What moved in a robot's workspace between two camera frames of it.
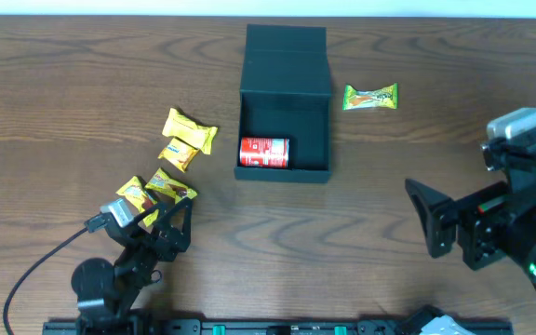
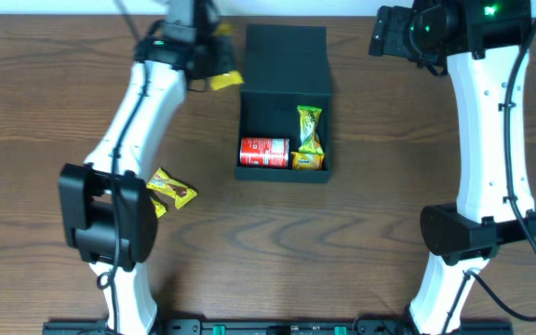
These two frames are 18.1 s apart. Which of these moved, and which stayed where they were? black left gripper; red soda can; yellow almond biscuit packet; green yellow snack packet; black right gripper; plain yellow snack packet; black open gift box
Moved: black right gripper; green yellow snack packet; yellow almond biscuit packet; black left gripper; plain yellow snack packet
Stayed: black open gift box; red soda can
